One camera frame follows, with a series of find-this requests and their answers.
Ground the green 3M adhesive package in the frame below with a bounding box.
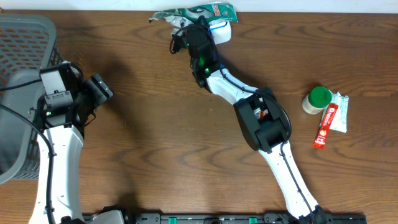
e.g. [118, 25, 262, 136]
[149, 1, 238, 34]

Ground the orange tissue pack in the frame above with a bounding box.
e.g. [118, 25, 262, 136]
[254, 108, 268, 119]

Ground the green-lidded small jar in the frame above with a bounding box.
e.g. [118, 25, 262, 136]
[302, 86, 332, 114]

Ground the red adhesive tube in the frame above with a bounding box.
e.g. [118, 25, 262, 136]
[313, 103, 338, 149]

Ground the mint green wipes pack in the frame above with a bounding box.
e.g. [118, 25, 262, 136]
[330, 90, 349, 133]

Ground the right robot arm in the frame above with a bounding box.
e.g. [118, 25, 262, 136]
[183, 16, 328, 223]

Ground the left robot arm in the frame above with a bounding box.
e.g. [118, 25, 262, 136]
[29, 124, 85, 224]

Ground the white barcode scanner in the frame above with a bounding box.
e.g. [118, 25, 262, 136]
[210, 22, 232, 45]

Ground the grey plastic mesh basket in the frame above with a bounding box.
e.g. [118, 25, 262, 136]
[1, 14, 63, 184]

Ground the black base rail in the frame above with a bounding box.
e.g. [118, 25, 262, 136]
[83, 207, 367, 224]

